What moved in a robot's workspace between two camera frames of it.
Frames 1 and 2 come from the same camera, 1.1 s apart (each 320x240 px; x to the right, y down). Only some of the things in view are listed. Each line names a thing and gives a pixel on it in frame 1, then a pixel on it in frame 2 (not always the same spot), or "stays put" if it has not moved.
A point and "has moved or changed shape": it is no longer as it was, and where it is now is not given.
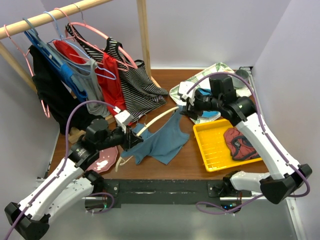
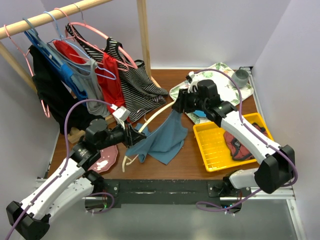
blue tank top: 161,146 has moved or changed shape
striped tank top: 142,95 stays put
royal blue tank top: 62,69 stays put
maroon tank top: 240,147 stays put
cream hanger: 119,163 has moved or changed shape
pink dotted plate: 106,158 stays put
